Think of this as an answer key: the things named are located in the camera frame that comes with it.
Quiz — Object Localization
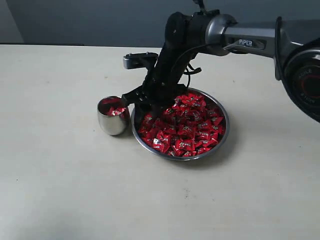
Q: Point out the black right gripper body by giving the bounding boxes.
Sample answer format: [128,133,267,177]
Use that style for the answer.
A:
[122,47,197,106]

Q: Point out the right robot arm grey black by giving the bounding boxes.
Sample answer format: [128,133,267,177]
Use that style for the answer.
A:
[121,10,320,121]

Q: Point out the stainless steel cup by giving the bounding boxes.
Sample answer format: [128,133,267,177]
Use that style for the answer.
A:
[97,96,130,136]

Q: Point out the pile of red wrapped candies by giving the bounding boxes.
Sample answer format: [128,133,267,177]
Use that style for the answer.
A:
[136,92,224,158]

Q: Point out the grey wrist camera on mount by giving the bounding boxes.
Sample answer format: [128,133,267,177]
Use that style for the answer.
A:
[123,52,159,70]

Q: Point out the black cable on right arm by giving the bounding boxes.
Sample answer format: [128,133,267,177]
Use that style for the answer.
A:
[172,43,221,90]

